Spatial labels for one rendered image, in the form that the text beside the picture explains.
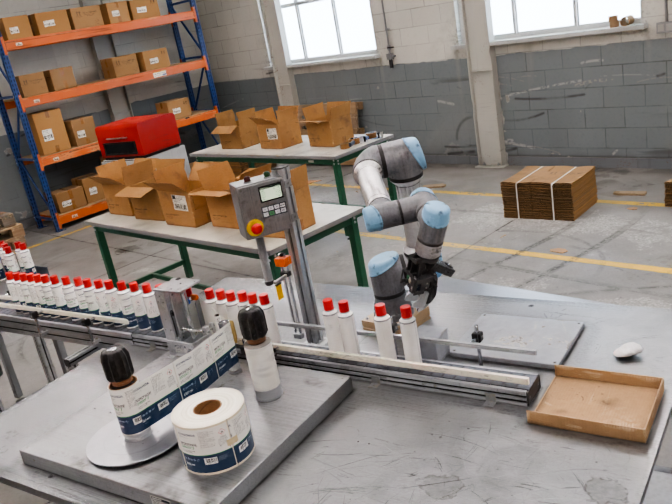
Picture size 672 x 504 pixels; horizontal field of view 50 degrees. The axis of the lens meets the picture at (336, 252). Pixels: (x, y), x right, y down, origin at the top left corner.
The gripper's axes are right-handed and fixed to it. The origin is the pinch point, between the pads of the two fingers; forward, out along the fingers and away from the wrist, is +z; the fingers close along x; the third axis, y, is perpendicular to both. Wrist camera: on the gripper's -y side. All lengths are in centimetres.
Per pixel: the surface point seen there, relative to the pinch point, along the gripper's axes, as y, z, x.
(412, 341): 2.2, 11.2, 2.0
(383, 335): 7.1, 13.5, -6.1
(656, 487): -77, 63, 54
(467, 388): -4.3, 15.5, 22.2
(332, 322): 15.0, 18.5, -23.1
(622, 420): -23, 2, 59
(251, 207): 28, -7, -60
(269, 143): -183, 170, -446
